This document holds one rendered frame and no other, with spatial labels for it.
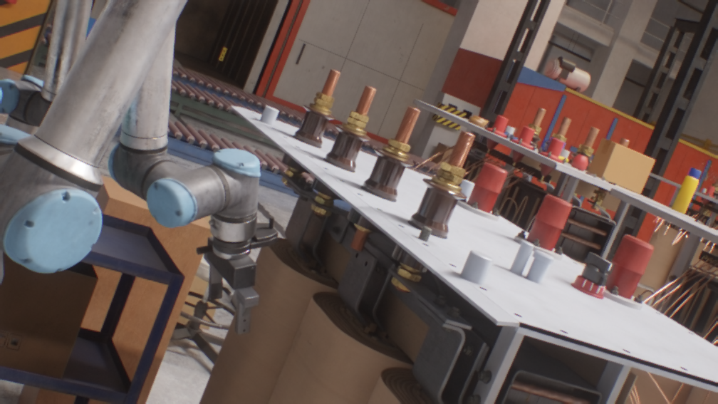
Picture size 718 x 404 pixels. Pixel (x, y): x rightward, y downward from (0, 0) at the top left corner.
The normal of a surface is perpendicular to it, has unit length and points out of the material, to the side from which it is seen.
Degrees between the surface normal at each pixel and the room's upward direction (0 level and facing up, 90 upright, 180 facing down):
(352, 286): 90
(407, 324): 90
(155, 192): 115
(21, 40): 90
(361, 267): 90
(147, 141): 101
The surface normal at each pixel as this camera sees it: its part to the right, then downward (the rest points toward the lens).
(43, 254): 0.68, 0.45
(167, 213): -0.61, 0.29
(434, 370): -0.86, -0.30
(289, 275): -0.57, -0.13
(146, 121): 0.26, 0.43
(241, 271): 0.51, 0.43
